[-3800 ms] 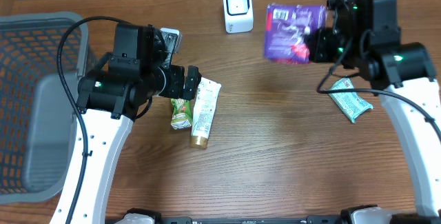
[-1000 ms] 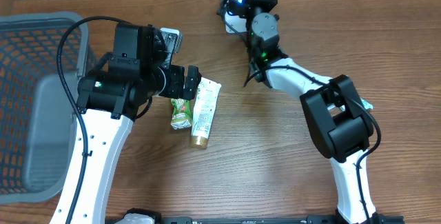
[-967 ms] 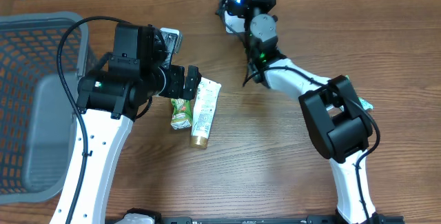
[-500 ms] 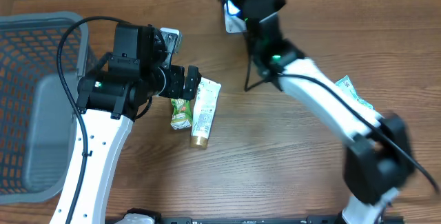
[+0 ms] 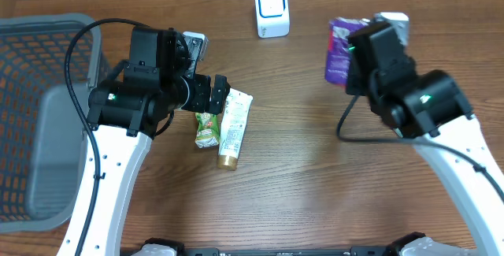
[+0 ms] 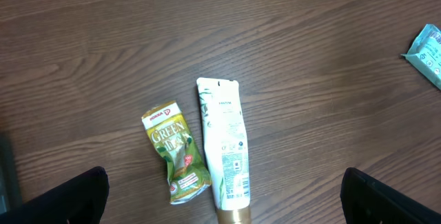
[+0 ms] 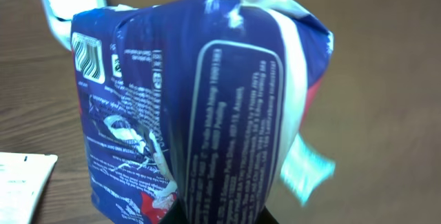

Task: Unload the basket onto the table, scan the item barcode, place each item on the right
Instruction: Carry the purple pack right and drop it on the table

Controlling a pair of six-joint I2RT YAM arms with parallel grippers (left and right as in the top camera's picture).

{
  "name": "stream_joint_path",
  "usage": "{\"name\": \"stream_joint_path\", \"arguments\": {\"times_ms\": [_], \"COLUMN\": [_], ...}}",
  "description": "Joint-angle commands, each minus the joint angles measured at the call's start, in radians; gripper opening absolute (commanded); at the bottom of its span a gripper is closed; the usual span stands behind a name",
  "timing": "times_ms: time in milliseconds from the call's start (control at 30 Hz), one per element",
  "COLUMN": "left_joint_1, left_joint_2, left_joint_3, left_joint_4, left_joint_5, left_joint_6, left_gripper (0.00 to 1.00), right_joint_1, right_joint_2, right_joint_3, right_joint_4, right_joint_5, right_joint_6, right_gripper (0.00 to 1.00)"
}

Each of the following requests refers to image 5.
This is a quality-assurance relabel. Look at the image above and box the white Pantene tube gold cap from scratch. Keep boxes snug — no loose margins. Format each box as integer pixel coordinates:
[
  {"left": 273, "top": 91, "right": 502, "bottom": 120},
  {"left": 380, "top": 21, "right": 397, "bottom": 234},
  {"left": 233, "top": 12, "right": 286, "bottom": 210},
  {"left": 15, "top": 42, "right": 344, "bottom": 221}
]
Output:
[{"left": 217, "top": 89, "right": 253, "bottom": 171}]

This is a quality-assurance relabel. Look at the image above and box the green yellow juice carton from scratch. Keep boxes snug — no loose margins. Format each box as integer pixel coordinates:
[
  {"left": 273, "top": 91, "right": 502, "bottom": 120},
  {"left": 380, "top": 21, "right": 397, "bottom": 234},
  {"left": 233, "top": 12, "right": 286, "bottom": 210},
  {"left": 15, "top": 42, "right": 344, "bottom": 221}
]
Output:
[{"left": 195, "top": 113, "right": 220, "bottom": 149}]

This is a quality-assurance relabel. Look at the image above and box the purple snack package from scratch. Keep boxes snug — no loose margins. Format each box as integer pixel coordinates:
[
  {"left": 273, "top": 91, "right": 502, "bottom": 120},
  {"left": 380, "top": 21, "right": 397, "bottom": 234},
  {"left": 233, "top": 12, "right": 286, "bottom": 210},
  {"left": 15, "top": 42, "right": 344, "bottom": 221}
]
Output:
[{"left": 324, "top": 17, "right": 370, "bottom": 86}]

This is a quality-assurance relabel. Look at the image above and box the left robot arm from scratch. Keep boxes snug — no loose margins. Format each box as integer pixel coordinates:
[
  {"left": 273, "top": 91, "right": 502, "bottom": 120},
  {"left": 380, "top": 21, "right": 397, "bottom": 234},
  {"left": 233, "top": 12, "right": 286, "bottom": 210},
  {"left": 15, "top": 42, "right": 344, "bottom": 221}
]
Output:
[{"left": 58, "top": 26, "right": 230, "bottom": 255}]

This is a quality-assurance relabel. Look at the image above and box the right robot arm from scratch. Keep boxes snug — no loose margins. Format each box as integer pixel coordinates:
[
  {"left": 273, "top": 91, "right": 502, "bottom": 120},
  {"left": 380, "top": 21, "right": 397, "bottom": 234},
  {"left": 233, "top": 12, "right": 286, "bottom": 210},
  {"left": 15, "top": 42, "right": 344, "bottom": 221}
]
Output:
[{"left": 348, "top": 21, "right": 503, "bottom": 255}]

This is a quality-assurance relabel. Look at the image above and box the white barcode scanner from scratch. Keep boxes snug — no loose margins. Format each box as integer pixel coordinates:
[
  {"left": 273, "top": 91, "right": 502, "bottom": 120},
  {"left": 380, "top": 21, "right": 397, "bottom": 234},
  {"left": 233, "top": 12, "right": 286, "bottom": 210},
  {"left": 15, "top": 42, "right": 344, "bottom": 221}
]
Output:
[{"left": 254, "top": 0, "right": 290, "bottom": 39}]

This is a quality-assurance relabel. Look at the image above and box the grey plastic shopping basket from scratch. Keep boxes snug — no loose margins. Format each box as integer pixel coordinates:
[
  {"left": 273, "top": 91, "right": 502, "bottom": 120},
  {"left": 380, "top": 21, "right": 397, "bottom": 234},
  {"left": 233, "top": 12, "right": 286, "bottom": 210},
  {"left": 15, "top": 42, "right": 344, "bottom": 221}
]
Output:
[{"left": 1, "top": 13, "right": 93, "bottom": 233}]

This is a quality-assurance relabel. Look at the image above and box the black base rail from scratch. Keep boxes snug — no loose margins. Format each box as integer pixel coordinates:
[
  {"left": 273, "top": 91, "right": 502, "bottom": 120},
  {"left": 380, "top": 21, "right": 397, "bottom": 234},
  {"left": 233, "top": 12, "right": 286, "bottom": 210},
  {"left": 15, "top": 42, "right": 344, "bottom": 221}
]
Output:
[{"left": 121, "top": 232, "right": 434, "bottom": 256}]

